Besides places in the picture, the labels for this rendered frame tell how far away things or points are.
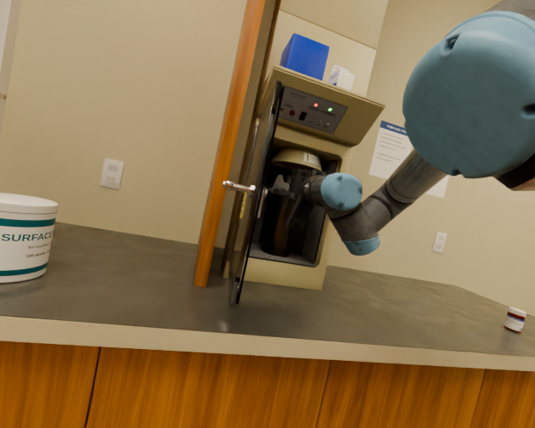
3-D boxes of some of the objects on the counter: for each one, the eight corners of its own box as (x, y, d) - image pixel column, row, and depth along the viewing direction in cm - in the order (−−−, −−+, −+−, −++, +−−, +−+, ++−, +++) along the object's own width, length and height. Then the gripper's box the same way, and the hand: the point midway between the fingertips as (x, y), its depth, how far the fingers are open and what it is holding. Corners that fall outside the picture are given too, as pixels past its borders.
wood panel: (197, 244, 113) (266, -93, 106) (205, 244, 114) (273, -90, 107) (194, 285, 66) (317, -319, 59) (205, 287, 67) (329, -309, 59)
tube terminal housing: (217, 256, 101) (259, 53, 97) (295, 267, 109) (337, 81, 105) (222, 278, 77) (278, 8, 73) (322, 290, 85) (377, 49, 81)
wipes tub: (-11, 258, 57) (0, 189, 56) (59, 267, 60) (70, 202, 59) (-71, 278, 44) (-59, 191, 43) (20, 288, 47) (34, 206, 47)
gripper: (352, 179, 69) (319, 180, 88) (284, 161, 64) (266, 167, 83) (345, 211, 69) (314, 205, 89) (277, 196, 64) (260, 194, 84)
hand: (289, 195), depth 86 cm, fingers open, 14 cm apart
